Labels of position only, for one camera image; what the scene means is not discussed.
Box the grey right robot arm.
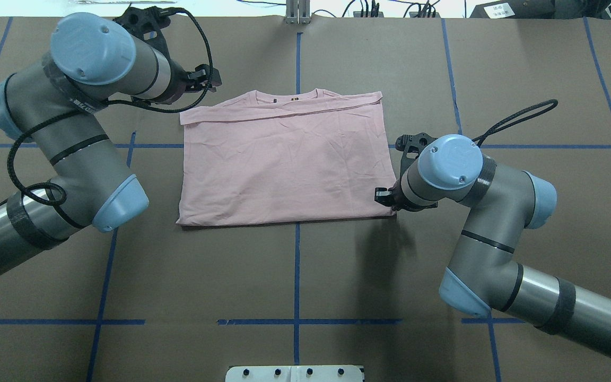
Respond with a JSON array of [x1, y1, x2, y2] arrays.
[[375, 133, 611, 358]]

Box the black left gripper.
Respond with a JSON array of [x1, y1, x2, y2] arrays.
[[165, 60, 222, 105]]

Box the aluminium frame post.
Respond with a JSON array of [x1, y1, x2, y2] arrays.
[[284, 0, 312, 25]]

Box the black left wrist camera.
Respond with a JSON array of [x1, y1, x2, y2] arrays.
[[112, 6, 175, 58]]

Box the pink Snoopy t-shirt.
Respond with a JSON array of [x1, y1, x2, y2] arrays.
[[177, 89, 397, 228]]

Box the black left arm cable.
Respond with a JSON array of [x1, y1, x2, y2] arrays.
[[0, 6, 215, 229]]

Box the blue tape grid lines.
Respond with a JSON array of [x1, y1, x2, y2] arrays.
[[0, 16, 611, 381]]

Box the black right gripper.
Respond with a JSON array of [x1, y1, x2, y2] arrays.
[[374, 176, 439, 212]]

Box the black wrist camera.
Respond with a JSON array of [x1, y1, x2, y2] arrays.
[[395, 133, 436, 178], [112, 6, 175, 58]]

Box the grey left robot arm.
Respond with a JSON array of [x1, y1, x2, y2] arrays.
[[0, 6, 222, 276]]

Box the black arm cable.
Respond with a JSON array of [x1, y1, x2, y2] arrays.
[[0, 6, 215, 229], [471, 99, 560, 148]]

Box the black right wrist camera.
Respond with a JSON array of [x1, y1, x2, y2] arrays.
[[395, 133, 436, 178]]

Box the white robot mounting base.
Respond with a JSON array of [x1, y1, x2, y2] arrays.
[[224, 364, 366, 381]]

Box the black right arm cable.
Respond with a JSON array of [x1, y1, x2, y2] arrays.
[[471, 99, 560, 148]]

